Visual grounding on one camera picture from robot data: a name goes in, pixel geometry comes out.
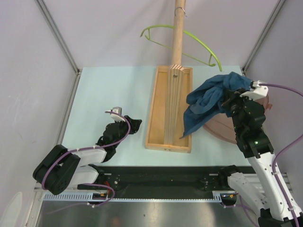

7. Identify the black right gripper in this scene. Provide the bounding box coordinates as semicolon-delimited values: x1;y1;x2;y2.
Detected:
221;87;255;134

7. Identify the dark blue t shirt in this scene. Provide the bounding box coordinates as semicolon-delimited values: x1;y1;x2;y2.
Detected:
182;72;252;137

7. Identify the green hanger with metal hook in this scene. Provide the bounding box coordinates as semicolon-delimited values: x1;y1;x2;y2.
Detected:
140;0;223;72

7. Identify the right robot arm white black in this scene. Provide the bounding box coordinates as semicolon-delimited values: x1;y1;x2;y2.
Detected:
218;89;303;227

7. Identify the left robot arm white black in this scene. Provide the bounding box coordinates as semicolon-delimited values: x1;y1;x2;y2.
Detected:
33;115;143;195

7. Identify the pink translucent plastic bowl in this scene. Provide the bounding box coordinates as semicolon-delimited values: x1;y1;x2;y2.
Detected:
204;96;271;144

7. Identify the wooden rack with tray base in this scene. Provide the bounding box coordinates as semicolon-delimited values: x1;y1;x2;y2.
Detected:
145;0;193;154

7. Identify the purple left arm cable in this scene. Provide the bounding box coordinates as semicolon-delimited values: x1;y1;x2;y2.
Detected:
41;111;132;190

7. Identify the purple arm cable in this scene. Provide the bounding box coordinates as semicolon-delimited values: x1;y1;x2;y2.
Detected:
259;83;303;227
41;111;132;190

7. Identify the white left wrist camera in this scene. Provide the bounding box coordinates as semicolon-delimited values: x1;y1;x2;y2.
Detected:
106;106;124;122

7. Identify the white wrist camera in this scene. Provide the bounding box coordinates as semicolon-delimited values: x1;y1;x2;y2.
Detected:
106;106;124;122
240;80;268;101

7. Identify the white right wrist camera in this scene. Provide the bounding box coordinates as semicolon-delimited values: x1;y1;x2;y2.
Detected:
240;80;268;101

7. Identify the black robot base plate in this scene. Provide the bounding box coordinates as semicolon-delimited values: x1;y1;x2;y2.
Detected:
77;166;270;200

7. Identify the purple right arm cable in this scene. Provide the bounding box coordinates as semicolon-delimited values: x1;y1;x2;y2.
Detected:
259;83;303;227

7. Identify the grey slotted cable duct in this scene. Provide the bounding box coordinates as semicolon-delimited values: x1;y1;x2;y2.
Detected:
43;191;237;203

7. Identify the right aluminium frame post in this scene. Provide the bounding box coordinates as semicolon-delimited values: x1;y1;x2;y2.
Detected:
241;0;287;75

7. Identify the aluminium frame post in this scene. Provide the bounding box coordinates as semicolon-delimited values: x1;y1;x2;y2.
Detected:
33;0;81;74
241;0;287;75

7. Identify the left aluminium frame post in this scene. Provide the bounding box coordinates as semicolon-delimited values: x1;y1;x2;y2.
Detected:
33;0;81;74

